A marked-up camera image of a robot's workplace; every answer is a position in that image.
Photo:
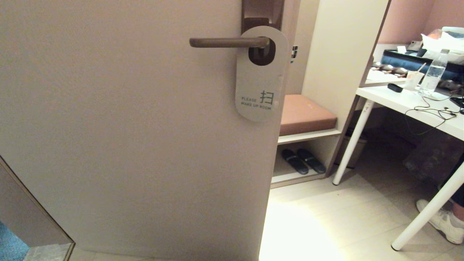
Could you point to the white sneaker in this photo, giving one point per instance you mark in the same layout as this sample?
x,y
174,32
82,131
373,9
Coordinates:
x,y
444,223

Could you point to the terracotta seat cushion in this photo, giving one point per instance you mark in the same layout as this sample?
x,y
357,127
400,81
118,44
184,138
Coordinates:
x,y
304,114

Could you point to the beige door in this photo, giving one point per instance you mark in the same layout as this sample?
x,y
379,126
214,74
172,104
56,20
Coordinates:
x,y
108,127

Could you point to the beige trash bin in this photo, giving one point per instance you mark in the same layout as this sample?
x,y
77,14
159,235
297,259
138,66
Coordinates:
x,y
353,152

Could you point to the white round table leg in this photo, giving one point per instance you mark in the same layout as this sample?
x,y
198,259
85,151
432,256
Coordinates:
x,y
427,214
353,141

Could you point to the person leg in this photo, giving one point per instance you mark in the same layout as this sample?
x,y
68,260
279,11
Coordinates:
x,y
457,192

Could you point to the dark grey slipper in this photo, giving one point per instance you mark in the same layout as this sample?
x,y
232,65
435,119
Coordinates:
x,y
294,162
311,160

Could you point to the white plastic bag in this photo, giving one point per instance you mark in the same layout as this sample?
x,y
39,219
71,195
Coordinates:
x,y
444,43

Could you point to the white door hanger sign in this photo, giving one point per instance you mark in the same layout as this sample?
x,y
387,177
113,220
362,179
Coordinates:
x,y
257,83

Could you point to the clear plastic water bottle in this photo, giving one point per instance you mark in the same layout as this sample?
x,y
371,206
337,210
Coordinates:
x,y
433,74

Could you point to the white paper cup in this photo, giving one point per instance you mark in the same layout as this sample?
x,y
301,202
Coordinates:
x,y
413,79

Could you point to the dark blue case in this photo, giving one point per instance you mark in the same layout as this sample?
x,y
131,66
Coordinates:
x,y
406,61

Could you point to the white paper sheet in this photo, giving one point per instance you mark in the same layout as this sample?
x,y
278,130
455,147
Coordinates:
x,y
380,77

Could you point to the small black case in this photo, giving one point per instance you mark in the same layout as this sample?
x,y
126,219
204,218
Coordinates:
x,y
395,87

